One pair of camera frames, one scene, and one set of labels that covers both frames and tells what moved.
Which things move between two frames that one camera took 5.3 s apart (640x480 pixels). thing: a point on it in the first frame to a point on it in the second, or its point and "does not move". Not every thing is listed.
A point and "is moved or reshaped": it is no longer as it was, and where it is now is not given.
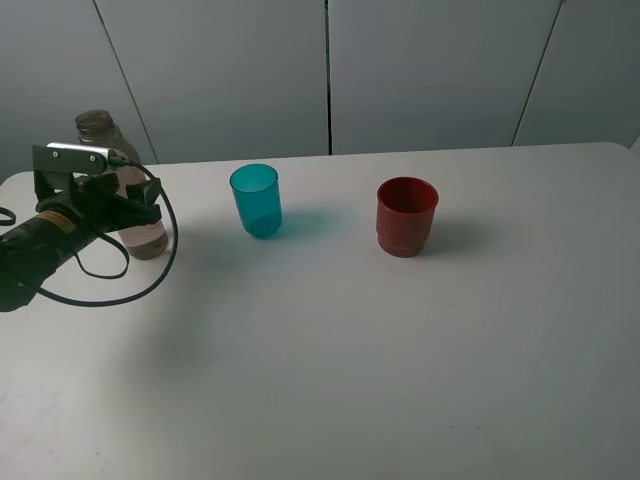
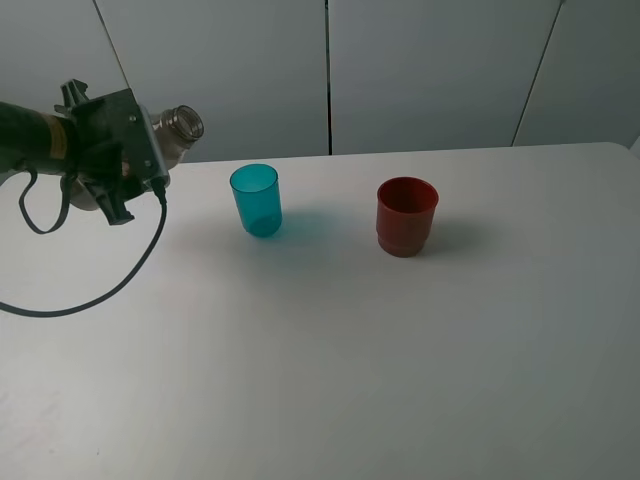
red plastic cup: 405,208 does not move
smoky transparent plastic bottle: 146,240 is moved or reshaped
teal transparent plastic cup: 257,191 does not move
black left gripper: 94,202 to 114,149
